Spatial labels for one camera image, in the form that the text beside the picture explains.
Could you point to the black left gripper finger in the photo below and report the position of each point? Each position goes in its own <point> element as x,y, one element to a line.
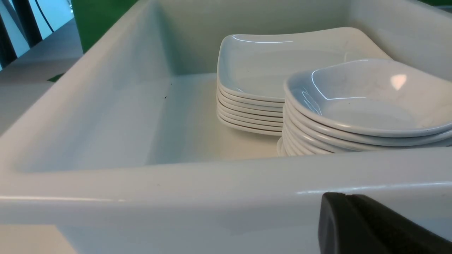
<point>358,224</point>

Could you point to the stack of white small bowls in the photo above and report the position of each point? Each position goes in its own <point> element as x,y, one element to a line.
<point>364,105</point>

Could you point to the stack of white square plates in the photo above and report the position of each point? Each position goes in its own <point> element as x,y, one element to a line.
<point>251,71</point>

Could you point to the large white plastic tub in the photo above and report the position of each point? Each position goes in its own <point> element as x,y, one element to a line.
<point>125,153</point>

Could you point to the green cloth backdrop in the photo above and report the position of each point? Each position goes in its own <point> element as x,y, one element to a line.
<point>95,17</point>

